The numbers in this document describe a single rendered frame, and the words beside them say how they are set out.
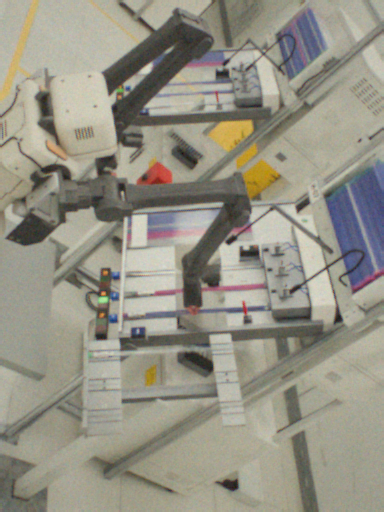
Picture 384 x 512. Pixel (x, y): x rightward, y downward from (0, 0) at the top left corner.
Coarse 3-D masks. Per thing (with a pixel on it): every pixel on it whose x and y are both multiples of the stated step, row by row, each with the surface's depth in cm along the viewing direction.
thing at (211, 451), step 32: (192, 320) 292; (224, 320) 312; (256, 352) 317; (128, 384) 274; (160, 384) 257; (160, 416) 266; (256, 416) 286; (128, 448) 281; (192, 448) 283; (224, 448) 284; (256, 448) 285; (160, 480) 300; (192, 480) 301
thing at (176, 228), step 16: (128, 224) 277; (144, 224) 276; (160, 224) 276; (176, 224) 275; (192, 224) 275; (208, 224) 274; (128, 240) 270; (144, 240) 269; (160, 240) 269; (176, 240) 268; (192, 240) 268; (240, 240) 267
